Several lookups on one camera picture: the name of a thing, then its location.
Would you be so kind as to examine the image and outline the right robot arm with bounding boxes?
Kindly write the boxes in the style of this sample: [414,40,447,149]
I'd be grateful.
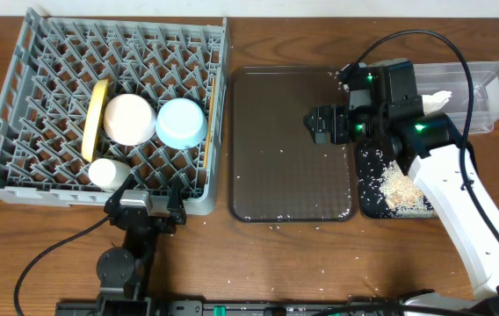
[303,59,499,299]

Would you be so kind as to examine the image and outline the grey plastic dish rack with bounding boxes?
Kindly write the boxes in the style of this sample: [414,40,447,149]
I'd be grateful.
[0,10,230,215]

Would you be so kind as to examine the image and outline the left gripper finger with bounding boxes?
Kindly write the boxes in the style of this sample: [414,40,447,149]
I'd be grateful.
[119,175,135,191]
[167,176,184,212]

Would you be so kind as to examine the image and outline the clear plastic waste bin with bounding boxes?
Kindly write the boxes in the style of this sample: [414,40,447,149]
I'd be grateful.
[414,61,499,134]

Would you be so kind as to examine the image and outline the white cup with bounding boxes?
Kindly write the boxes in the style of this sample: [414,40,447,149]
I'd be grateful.
[88,158,131,191]

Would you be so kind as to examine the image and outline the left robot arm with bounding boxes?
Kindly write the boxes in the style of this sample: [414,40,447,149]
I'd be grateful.
[93,175,186,316]

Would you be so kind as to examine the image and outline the white napkin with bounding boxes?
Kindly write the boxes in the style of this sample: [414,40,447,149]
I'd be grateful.
[422,90,452,114]

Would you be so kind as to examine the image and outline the black waste tray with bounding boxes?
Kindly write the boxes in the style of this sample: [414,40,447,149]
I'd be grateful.
[354,142,439,220]

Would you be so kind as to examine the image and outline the rice and food scraps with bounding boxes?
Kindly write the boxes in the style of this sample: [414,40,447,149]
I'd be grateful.
[358,148,438,219]

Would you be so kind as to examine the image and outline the yellow plate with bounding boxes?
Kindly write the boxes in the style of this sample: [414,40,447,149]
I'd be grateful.
[81,79,109,162]

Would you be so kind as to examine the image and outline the white bowl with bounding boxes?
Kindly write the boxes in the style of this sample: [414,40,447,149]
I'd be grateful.
[103,94,156,146]

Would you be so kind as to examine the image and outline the dark brown serving tray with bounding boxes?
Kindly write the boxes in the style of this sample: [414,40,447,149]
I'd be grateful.
[228,66,358,223]

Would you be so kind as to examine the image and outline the light blue bowl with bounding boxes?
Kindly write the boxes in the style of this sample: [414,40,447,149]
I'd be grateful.
[155,98,208,150]

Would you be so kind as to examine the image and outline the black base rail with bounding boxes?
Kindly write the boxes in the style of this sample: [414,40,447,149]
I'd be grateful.
[54,287,499,316]

